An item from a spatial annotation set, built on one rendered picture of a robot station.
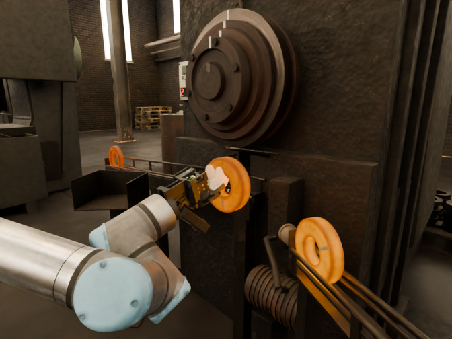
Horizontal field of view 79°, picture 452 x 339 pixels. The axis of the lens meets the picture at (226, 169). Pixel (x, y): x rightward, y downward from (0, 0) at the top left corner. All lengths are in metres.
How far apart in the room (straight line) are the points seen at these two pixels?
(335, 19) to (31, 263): 0.96
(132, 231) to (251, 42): 0.66
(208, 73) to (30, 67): 2.60
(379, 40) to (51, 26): 3.11
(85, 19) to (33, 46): 8.40
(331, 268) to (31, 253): 0.55
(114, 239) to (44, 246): 0.13
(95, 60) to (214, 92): 10.75
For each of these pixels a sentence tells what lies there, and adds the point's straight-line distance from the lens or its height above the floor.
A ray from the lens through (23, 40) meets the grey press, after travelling 3.42.
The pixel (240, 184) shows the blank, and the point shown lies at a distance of 0.71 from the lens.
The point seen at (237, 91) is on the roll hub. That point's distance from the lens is 0.88.
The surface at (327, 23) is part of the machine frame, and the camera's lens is 1.02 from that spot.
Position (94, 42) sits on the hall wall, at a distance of 11.71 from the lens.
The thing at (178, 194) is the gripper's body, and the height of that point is 0.84.
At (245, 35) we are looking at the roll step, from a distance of 0.96.
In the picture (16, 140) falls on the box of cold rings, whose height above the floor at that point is 0.71.
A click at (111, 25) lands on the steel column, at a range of 8.02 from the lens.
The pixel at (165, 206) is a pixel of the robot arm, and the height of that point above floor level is 0.83.
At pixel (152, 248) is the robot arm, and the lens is 0.57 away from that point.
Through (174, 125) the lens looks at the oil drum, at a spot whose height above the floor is 0.74.
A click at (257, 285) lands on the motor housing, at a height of 0.51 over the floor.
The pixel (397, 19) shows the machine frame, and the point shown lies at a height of 1.26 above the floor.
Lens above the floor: 1.05
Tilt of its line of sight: 14 degrees down
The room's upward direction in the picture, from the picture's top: straight up
